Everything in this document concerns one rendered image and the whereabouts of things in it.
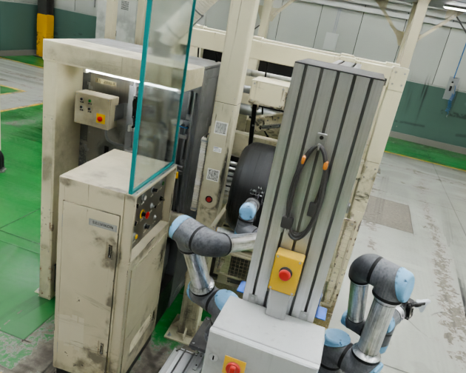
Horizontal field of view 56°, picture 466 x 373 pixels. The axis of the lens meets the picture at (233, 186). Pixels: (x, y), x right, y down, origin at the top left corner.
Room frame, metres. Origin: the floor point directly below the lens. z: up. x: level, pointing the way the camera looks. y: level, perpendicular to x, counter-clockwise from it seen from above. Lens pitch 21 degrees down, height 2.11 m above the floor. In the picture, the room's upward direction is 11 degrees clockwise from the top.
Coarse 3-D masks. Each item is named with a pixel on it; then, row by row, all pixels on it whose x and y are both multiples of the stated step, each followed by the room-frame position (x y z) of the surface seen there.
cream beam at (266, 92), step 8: (256, 80) 2.69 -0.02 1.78; (264, 80) 2.76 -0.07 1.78; (272, 80) 2.83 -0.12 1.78; (256, 88) 2.69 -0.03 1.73; (264, 88) 2.68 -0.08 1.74; (272, 88) 2.67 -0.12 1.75; (280, 88) 2.66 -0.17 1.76; (288, 88) 2.66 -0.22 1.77; (256, 96) 2.69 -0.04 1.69; (264, 96) 2.68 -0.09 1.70; (272, 96) 2.67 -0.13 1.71; (280, 96) 2.66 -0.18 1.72; (264, 104) 2.68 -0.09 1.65; (272, 104) 2.67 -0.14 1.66; (280, 104) 2.66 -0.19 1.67
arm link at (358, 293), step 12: (360, 264) 1.50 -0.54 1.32; (348, 276) 1.56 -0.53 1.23; (360, 276) 1.48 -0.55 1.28; (360, 288) 1.54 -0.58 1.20; (348, 300) 1.61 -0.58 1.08; (360, 300) 1.56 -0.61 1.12; (348, 312) 1.62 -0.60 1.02; (360, 312) 1.58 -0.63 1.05; (348, 324) 1.63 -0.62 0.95; (360, 324) 1.61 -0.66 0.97
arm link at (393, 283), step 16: (368, 272) 1.46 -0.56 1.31; (384, 272) 1.44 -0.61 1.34; (400, 272) 1.42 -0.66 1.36; (384, 288) 1.41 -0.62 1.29; (400, 288) 1.38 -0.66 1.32; (384, 304) 1.41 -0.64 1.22; (400, 304) 1.42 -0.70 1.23; (368, 320) 1.44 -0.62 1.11; (384, 320) 1.41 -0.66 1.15; (368, 336) 1.42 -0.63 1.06; (384, 336) 1.43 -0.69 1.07; (352, 352) 1.45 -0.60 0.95; (368, 352) 1.41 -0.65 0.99; (352, 368) 1.42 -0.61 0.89; (368, 368) 1.40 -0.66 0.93
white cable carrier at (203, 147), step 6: (204, 138) 2.48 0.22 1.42; (204, 144) 2.48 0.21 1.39; (204, 150) 2.47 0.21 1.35; (204, 156) 2.48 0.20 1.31; (204, 162) 2.52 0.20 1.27; (198, 168) 2.48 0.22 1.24; (198, 174) 2.48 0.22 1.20; (198, 180) 2.48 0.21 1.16; (198, 186) 2.47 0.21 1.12; (198, 192) 2.52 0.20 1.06; (192, 198) 2.48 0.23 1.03; (198, 198) 2.51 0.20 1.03; (192, 204) 2.48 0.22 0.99; (192, 210) 2.48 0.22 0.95
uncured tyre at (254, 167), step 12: (252, 144) 2.48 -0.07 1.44; (264, 144) 2.51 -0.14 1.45; (240, 156) 2.39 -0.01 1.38; (252, 156) 2.36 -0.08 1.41; (264, 156) 2.36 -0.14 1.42; (240, 168) 2.30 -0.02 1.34; (252, 168) 2.29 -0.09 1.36; (264, 168) 2.29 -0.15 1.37; (240, 180) 2.26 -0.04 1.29; (252, 180) 2.25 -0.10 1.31; (264, 180) 2.25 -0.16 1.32; (240, 192) 2.23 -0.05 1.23; (264, 192) 2.22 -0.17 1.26; (228, 204) 2.27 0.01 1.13; (240, 204) 2.22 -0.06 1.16; (228, 216) 2.28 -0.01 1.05
